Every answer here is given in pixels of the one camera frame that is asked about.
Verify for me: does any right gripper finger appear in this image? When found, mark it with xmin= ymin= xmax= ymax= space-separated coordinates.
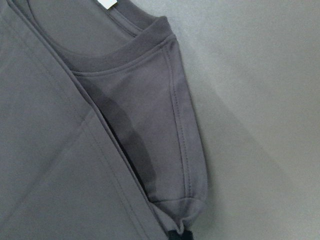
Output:
xmin=167 ymin=229 xmax=194 ymax=240

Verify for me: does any brown t-shirt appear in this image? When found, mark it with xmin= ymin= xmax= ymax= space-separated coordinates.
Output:
xmin=0 ymin=0 xmax=208 ymax=240

